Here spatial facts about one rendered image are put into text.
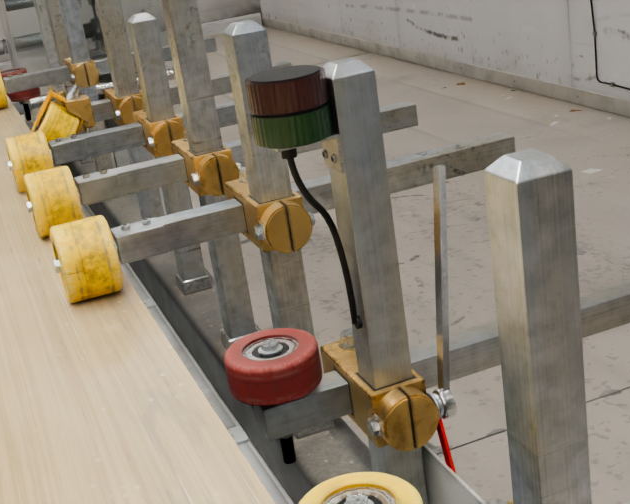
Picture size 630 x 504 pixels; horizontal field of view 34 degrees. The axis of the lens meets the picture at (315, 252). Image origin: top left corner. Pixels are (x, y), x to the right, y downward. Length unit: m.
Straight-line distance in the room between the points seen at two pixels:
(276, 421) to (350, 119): 0.27
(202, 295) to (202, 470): 0.86
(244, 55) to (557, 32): 4.46
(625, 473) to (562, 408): 1.70
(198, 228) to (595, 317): 0.40
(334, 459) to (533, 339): 0.54
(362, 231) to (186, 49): 0.51
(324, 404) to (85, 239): 0.30
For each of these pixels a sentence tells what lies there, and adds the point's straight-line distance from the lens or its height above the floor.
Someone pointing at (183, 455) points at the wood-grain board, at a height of 0.90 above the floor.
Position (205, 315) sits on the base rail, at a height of 0.70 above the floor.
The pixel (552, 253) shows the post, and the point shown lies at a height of 1.06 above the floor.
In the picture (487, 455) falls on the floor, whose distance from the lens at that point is 2.38.
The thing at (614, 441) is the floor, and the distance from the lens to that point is 2.42.
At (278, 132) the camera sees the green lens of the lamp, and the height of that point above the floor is 1.10.
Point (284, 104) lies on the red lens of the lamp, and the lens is 0.74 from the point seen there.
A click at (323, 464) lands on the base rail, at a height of 0.70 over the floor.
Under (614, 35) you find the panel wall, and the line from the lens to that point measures 5.03.
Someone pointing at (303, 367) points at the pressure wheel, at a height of 0.90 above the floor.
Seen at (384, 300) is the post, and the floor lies 0.95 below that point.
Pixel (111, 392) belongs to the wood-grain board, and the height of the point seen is 0.90.
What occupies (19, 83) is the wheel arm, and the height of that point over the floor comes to 0.95.
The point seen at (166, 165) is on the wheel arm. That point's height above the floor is 0.96.
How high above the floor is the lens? 1.27
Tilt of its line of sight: 20 degrees down
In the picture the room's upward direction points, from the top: 9 degrees counter-clockwise
